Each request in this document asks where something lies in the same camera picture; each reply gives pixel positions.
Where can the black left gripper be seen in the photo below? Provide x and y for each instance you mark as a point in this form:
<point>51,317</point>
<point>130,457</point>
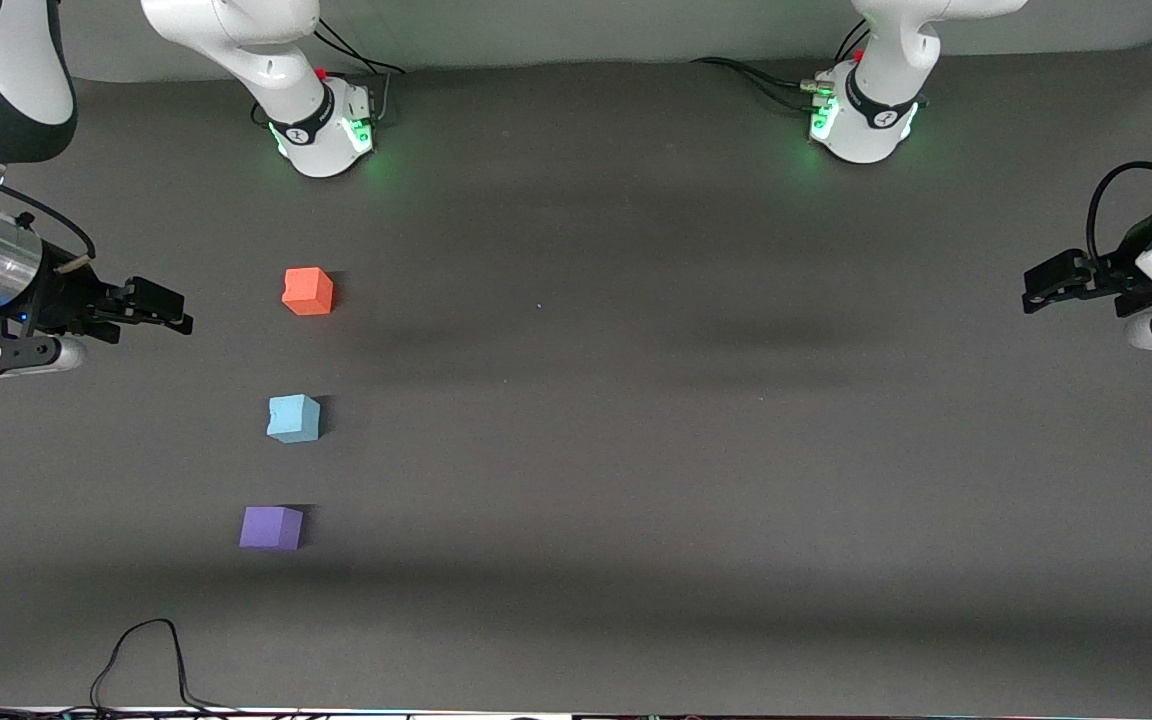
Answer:
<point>1114,279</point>

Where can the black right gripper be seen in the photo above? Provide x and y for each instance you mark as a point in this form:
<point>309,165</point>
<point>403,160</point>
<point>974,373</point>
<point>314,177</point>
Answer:
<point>60,298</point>

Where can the light blue foam block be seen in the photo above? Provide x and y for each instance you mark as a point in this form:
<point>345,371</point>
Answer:
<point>293,419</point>

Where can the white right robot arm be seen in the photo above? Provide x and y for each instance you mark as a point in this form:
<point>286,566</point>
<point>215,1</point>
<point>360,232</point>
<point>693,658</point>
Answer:
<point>236,30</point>

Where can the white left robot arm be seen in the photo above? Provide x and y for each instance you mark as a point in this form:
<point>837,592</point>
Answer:
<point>876,130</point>

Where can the orange foam block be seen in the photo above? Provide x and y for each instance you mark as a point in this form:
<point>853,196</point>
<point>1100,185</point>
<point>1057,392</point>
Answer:
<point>308,292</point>

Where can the purple foam block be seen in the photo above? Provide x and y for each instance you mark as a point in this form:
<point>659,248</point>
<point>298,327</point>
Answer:
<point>271,528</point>

